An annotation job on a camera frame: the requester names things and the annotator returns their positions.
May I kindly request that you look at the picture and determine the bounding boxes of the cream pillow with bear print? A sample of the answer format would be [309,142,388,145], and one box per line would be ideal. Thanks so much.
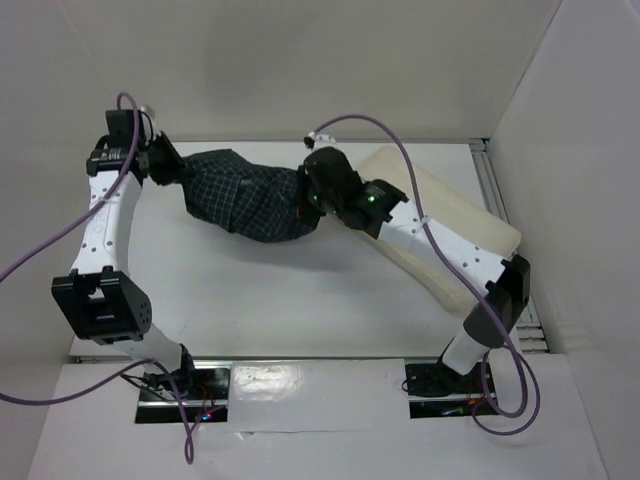
[357,145,522,317]

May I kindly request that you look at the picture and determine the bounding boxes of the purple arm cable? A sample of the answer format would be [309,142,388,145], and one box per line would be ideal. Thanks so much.
[0,91,196,465]
[305,114,542,437]

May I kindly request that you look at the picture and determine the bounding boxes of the aluminium frame rail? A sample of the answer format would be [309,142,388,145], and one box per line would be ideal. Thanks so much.
[469,139,550,354]

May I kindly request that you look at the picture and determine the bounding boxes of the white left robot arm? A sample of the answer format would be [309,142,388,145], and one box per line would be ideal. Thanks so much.
[51,108,198,399]

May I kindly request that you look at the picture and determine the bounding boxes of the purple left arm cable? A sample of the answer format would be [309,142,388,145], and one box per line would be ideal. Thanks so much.
[0,91,196,465]

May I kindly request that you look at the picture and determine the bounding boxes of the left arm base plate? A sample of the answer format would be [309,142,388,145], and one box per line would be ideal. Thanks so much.
[130,365,231,425]

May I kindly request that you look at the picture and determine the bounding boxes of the dark checked pillowcase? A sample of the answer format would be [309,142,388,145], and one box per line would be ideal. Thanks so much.
[177,149,321,243]

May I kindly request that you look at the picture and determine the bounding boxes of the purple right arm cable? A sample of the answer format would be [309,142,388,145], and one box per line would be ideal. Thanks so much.
[305,114,542,437]

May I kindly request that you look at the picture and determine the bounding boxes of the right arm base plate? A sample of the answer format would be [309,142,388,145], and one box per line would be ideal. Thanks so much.
[401,360,498,419]

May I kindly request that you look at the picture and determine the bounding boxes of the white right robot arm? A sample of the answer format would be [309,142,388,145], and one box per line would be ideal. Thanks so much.
[301,138,531,392]

